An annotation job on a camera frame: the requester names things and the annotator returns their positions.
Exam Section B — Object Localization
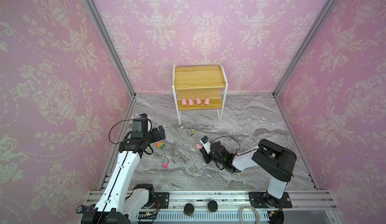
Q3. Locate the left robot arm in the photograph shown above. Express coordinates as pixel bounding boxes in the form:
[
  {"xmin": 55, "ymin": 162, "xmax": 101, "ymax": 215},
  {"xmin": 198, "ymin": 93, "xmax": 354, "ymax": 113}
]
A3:
[{"xmin": 80, "ymin": 113, "xmax": 165, "ymax": 224}]

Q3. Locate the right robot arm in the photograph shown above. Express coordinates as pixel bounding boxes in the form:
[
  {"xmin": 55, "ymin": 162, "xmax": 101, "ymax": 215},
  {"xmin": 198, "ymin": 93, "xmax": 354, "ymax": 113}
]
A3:
[{"xmin": 197, "ymin": 136, "xmax": 297, "ymax": 209}]

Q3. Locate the orange green toy truck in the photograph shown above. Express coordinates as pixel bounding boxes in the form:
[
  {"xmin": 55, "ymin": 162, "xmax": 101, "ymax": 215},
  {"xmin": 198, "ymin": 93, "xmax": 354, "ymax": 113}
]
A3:
[{"xmin": 156, "ymin": 142, "xmax": 166, "ymax": 150}]

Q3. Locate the pink blue toy truck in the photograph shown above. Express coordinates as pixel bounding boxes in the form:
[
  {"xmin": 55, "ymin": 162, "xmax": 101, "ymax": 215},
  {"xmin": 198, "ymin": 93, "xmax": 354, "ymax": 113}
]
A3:
[{"xmin": 162, "ymin": 157, "xmax": 169, "ymax": 169}]

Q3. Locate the green truck with grille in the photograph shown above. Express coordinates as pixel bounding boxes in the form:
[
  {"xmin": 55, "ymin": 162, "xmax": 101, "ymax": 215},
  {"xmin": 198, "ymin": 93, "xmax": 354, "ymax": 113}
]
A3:
[{"xmin": 188, "ymin": 129, "xmax": 196, "ymax": 136}]

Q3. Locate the black round knob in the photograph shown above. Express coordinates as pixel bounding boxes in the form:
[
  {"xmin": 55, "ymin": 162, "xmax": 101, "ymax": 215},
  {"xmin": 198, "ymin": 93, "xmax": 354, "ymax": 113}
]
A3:
[
  {"xmin": 207, "ymin": 200, "xmax": 218, "ymax": 213},
  {"xmin": 183, "ymin": 203, "xmax": 195, "ymax": 217}
]

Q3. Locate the purple drink bottle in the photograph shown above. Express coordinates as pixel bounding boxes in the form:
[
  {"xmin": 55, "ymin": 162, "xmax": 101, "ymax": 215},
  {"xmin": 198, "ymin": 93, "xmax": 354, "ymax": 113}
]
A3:
[{"xmin": 75, "ymin": 204, "xmax": 95, "ymax": 214}]

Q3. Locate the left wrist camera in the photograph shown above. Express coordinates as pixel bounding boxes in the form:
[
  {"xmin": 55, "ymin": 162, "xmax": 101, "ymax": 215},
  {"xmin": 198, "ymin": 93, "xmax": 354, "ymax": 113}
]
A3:
[{"xmin": 139, "ymin": 113, "xmax": 152, "ymax": 133}]

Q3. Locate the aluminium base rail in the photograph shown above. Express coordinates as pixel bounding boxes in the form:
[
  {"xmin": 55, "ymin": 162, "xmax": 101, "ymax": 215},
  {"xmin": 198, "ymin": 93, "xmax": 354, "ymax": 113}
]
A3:
[{"xmin": 141, "ymin": 190, "xmax": 338, "ymax": 212}]

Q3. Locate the coiled white cable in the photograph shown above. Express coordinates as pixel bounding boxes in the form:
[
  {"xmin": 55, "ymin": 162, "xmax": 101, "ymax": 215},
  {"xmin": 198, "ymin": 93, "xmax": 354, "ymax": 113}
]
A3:
[{"xmin": 239, "ymin": 205, "xmax": 260, "ymax": 224}]

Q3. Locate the wooden two-tier shelf white frame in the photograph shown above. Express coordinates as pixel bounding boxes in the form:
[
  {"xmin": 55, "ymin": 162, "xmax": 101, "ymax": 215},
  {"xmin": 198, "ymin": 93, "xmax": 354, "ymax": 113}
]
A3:
[{"xmin": 172, "ymin": 64, "xmax": 229, "ymax": 125}]

